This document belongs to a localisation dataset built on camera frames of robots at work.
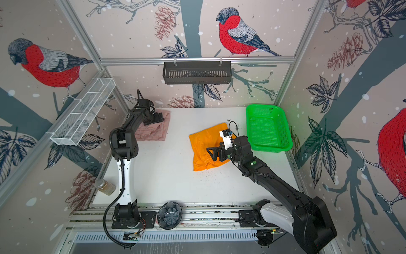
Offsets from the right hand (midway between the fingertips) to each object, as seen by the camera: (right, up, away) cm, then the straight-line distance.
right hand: (213, 147), depth 79 cm
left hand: (-39, +16, +30) cm, 51 cm away
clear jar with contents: (-54, -19, -3) cm, 57 cm away
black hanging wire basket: (-10, +47, +28) cm, 55 cm away
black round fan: (-21, -32, -5) cm, 39 cm away
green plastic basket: (+40, +8, +31) cm, 52 cm away
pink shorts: (-39, +7, +28) cm, 48 cm away
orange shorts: (-6, -9, +11) cm, 15 cm away
